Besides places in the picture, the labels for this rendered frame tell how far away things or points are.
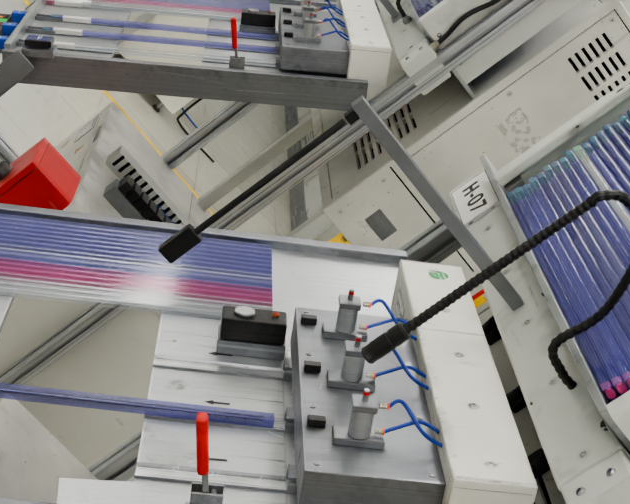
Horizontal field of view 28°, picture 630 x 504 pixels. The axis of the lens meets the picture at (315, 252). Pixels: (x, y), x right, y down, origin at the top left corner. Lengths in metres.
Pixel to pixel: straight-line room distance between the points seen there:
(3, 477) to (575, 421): 0.86
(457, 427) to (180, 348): 0.38
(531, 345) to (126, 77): 1.33
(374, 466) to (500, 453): 0.12
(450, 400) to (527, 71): 1.33
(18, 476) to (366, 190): 1.06
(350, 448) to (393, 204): 1.41
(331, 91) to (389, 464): 1.39
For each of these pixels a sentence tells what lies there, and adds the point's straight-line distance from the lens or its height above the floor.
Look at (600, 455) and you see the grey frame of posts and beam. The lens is 1.16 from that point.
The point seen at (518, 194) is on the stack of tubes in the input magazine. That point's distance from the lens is 1.59.
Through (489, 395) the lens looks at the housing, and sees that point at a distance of 1.32.
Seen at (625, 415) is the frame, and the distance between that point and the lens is 1.12.
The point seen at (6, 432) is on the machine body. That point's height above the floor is 0.62.
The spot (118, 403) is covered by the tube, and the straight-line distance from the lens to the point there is 1.33.
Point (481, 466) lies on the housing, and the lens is 1.20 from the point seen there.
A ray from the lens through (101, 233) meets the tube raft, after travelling 1.72.
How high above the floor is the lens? 1.51
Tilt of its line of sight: 13 degrees down
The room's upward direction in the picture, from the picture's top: 54 degrees clockwise
